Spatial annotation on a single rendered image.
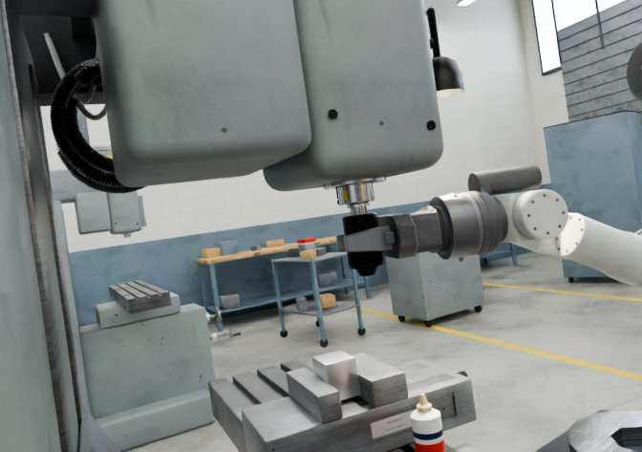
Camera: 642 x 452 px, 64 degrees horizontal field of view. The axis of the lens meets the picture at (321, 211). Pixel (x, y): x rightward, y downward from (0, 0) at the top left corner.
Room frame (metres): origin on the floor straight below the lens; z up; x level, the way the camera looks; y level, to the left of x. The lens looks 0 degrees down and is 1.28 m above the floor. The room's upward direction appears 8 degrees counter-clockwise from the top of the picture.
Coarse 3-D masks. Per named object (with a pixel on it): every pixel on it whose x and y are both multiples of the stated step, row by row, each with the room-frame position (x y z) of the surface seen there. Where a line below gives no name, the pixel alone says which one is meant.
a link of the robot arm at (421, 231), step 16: (464, 192) 0.71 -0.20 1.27; (432, 208) 0.69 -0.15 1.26; (448, 208) 0.67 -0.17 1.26; (464, 208) 0.67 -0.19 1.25; (384, 224) 0.69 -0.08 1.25; (400, 224) 0.64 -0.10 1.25; (416, 224) 0.66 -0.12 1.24; (432, 224) 0.66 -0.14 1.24; (448, 224) 0.68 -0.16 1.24; (464, 224) 0.67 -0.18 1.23; (480, 224) 0.67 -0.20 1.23; (400, 240) 0.64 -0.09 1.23; (416, 240) 0.64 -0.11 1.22; (432, 240) 0.66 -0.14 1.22; (448, 240) 0.68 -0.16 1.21; (464, 240) 0.67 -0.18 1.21; (480, 240) 0.68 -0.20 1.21; (400, 256) 0.65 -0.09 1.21; (448, 256) 0.69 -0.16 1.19; (464, 256) 0.70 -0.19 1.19
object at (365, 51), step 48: (336, 0) 0.58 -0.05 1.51; (384, 0) 0.61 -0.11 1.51; (336, 48) 0.58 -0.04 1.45; (384, 48) 0.60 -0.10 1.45; (336, 96) 0.57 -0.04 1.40; (384, 96) 0.60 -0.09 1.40; (432, 96) 0.63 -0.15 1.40; (336, 144) 0.57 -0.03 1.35; (384, 144) 0.60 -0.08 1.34; (432, 144) 0.62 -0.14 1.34
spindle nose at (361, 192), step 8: (352, 184) 0.67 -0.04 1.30; (360, 184) 0.67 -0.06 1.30; (368, 184) 0.67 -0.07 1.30; (352, 192) 0.67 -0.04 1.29; (360, 192) 0.67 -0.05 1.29; (368, 192) 0.67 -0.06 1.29; (344, 200) 0.67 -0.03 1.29; (352, 200) 0.67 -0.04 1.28; (360, 200) 0.67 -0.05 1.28; (368, 200) 0.67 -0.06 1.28
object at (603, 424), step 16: (592, 416) 0.37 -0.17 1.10; (608, 416) 0.37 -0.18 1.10; (624, 416) 0.36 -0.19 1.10; (640, 416) 0.36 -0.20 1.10; (576, 432) 0.35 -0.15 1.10; (592, 432) 0.35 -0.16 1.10; (608, 432) 0.34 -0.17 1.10; (624, 432) 0.35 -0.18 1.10; (640, 432) 0.34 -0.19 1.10; (544, 448) 0.36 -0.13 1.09; (560, 448) 0.36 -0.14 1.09; (576, 448) 0.33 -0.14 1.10; (592, 448) 0.33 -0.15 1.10; (608, 448) 0.32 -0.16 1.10; (624, 448) 0.32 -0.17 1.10; (640, 448) 0.34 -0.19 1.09
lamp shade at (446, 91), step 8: (440, 56) 0.84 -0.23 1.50; (440, 64) 0.83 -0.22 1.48; (448, 64) 0.83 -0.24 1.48; (456, 64) 0.84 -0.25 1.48; (440, 72) 0.82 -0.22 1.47; (448, 72) 0.82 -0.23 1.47; (456, 72) 0.83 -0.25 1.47; (440, 80) 0.82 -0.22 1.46; (448, 80) 0.82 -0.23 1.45; (456, 80) 0.83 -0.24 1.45; (440, 88) 0.82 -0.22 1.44; (448, 88) 0.82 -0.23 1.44; (456, 88) 0.83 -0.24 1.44; (440, 96) 0.89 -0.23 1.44; (448, 96) 0.89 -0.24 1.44
